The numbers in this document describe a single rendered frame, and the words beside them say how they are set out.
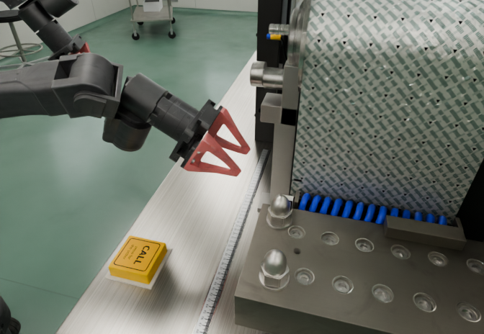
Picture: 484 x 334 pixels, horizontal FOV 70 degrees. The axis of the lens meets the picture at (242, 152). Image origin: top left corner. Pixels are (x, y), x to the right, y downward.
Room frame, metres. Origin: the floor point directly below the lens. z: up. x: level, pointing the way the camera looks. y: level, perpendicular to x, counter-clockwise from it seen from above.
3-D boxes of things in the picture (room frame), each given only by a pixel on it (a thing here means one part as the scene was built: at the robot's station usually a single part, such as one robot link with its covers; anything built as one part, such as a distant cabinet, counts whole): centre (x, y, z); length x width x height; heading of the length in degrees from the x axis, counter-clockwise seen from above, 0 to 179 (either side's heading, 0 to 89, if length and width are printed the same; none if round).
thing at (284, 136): (0.52, -0.06, 1.05); 0.06 x 0.05 x 0.31; 75
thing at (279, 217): (0.35, -0.05, 1.05); 0.04 x 0.04 x 0.04
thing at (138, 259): (0.38, 0.17, 0.91); 0.07 x 0.07 x 0.02; 75
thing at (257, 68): (0.53, -0.03, 1.18); 0.04 x 0.02 x 0.04; 165
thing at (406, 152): (0.39, -0.19, 1.11); 0.23 x 0.01 x 0.18; 75
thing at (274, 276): (0.26, -0.04, 1.05); 0.04 x 0.04 x 0.04
